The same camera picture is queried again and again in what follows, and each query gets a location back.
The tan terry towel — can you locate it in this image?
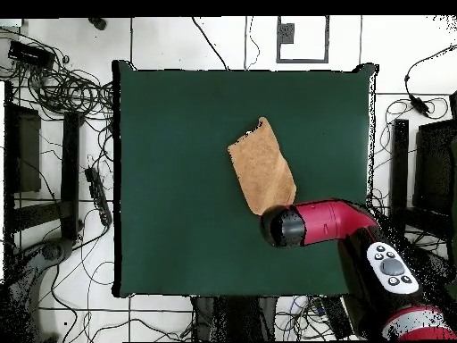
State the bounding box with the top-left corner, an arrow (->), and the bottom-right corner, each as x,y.
227,116 -> 297,216

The black flat panel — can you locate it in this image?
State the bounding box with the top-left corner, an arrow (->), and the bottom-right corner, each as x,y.
412,119 -> 457,217
4,80 -> 43,194

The dark green table cloth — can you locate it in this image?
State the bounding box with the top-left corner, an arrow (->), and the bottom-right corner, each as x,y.
111,59 -> 379,299

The black power strip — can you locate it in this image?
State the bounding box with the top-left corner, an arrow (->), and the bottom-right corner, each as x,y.
84,166 -> 114,228
319,295 -> 353,340

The black metal stand leg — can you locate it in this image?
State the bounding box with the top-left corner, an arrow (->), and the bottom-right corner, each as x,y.
60,111 -> 82,241
389,118 -> 411,215

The small dark grey square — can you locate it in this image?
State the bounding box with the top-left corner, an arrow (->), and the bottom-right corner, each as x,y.
277,22 -> 296,45

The dark grey stand base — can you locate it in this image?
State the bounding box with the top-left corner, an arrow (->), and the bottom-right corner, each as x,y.
4,237 -> 78,342

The dark rounded object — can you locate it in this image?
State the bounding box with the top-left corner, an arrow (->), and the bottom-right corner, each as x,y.
87,16 -> 108,31

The black electronics box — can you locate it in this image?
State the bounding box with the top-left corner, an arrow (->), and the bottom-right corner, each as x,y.
7,39 -> 57,70

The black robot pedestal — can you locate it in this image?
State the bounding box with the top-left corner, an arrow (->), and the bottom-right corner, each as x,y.
190,295 -> 279,342

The dark square floor frame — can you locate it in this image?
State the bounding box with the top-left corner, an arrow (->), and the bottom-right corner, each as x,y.
275,14 -> 330,64

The long black cable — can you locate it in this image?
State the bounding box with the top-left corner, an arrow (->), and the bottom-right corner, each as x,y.
191,15 -> 229,71

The tangle of black cables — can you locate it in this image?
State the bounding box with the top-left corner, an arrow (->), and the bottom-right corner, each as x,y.
0,26 -> 115,122

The black power adapter with cable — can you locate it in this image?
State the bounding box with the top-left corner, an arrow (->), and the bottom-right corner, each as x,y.
403,43 -> 457,118

